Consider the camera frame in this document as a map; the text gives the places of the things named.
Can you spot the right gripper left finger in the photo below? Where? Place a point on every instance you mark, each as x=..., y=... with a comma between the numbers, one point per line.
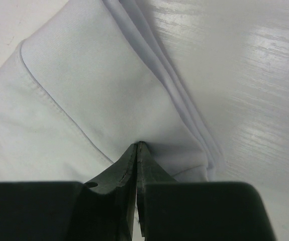
x=100, y=209

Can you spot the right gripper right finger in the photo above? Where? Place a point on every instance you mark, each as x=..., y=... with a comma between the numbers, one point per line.
x=170, y=210

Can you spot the white fabric skirt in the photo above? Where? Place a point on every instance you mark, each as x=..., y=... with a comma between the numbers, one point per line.
x=88, y=84

